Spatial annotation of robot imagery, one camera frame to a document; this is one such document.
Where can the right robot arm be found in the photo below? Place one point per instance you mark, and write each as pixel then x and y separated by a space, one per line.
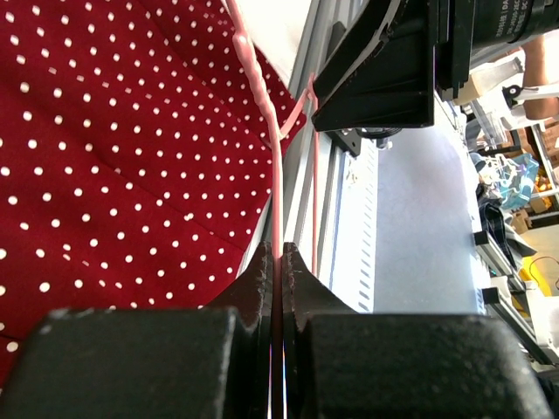
pixel 396 55

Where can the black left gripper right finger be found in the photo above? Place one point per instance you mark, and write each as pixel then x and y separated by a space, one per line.
pixel 345 364

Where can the red polka dot skirt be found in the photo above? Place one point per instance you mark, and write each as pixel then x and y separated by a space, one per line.
pixel 134 164

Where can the slotted cable duct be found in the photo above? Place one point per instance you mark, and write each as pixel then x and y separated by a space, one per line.
pixel 354 260

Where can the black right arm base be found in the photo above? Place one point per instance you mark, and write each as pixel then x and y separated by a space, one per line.
pixel 350 139

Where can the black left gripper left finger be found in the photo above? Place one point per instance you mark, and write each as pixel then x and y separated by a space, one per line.
pixel 211 362

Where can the aluminium front rail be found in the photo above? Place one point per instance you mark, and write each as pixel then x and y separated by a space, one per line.
pixel 312 163

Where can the pink wire hanger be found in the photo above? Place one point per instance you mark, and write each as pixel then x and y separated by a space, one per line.
pixel 247 56

